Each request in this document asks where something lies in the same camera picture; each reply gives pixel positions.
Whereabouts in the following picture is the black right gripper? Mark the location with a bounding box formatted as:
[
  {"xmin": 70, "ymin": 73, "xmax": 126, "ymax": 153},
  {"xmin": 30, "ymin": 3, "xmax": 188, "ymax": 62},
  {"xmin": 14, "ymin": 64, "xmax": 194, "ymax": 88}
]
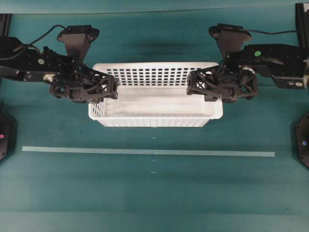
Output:
[{"xmin": 186, "ymin": 54, "xmax": 257, "ymax": 103}]

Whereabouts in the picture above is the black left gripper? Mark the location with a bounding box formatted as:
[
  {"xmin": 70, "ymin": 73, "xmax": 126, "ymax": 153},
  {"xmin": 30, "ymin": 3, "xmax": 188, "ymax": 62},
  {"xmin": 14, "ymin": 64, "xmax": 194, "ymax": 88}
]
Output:
[{"xmin": 42, "ymin": 54, "xmax": 119, "ymax": 103}]

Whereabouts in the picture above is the white perforated plastic basket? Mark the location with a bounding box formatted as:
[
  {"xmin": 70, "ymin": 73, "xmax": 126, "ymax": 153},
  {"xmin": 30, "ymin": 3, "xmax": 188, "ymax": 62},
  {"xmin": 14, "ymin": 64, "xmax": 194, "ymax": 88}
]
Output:
[{"xmin": 88, "ymin": 62, "xmax": 223, "ymax": 128}]

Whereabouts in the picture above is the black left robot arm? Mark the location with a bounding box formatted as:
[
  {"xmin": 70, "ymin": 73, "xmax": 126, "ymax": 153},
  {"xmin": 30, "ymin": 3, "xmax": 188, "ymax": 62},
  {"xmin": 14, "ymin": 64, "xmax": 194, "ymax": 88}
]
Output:
[{"xmin": 0, "ymin": 37, "xmax": 119, "ymax": 103}]

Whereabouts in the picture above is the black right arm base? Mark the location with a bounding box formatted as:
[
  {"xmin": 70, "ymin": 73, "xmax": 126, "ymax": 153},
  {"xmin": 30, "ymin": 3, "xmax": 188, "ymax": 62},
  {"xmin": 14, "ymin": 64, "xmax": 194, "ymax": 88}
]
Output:
[{"xmin": 292, "ymin": 112, "xmax": 309, "ymax": 170}]

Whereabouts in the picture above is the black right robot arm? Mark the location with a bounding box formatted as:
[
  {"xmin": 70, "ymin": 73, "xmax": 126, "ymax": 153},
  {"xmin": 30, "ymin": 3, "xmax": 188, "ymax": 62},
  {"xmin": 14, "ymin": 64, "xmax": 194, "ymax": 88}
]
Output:
[{"xmin": 139, "ymin": 44, "xmax": 309, "ymax": 103}]

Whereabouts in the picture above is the pale tape strip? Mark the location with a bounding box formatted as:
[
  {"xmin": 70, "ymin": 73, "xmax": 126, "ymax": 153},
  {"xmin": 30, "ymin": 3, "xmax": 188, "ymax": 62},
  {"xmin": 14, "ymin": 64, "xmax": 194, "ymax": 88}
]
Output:
[{"xmin": 22, "ymin": 146, "xmax": 275, "ymax": 158}]

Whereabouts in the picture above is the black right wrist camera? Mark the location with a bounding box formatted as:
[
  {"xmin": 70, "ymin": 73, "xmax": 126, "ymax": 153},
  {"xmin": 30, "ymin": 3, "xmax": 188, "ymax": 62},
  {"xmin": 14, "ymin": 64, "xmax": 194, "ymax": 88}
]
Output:
[{"xmin": 209, "ymin": 24, "xmax": 252, "ymax": 58}]

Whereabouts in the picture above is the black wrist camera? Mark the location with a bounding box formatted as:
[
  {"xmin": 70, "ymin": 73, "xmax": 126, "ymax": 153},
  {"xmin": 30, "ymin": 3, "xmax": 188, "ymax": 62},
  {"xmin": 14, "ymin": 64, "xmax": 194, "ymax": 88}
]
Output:
[
  {"xmin": 209, "ymin": 24, "xmax": 252, "ymax": 58},
  {"xmin": 57, "ymin": 25, "xmax": 100, "ymax": 62}
]

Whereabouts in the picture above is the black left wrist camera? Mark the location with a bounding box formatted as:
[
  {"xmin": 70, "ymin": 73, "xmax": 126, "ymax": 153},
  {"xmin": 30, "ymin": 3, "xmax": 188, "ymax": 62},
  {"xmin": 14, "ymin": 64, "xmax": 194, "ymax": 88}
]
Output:
[{"xmin": 57, "ymin": 25, "xmax": 100, "ymax": 62}]

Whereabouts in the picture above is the black cable loop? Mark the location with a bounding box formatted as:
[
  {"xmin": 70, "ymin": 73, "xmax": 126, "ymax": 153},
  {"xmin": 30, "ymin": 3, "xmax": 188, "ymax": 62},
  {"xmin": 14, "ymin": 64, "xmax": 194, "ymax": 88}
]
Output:
[{"xmin": 24, "ymin": 25, "xmax": 68, "ymax": 48}]

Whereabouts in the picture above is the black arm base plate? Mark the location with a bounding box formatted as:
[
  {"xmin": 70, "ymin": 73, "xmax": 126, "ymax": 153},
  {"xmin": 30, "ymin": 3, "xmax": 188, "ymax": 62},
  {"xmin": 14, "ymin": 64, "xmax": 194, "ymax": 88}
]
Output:
[{"xmin": 0, "ymin": 111, "xmax": 18, "ymax": 163}]

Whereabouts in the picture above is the black right frame post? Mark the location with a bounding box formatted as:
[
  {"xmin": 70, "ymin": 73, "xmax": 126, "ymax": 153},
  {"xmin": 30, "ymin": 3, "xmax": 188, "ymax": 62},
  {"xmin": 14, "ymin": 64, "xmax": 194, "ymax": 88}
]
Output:
[{"xmin": 295, "ymin": 2, "xmax": 309, "ymax": 48}]

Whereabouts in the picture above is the black frame post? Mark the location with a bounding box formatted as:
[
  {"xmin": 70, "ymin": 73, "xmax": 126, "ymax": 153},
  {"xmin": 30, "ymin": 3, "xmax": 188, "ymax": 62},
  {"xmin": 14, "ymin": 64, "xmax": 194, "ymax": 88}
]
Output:
[
  {"xmin": 0, "ymin": 14, "xmax": 12, "ymax": 37},
  {"xmin": 295, "ymin": 2, "xmax": 309, "ymax": 48}
]

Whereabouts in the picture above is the black left frame post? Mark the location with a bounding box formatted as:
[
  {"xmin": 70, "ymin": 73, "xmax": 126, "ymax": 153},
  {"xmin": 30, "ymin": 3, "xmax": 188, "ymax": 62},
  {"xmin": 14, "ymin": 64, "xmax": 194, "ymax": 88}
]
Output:
[{"xmin": 0, "ymin": 14, "xmax": 12, "ymax": 37}]

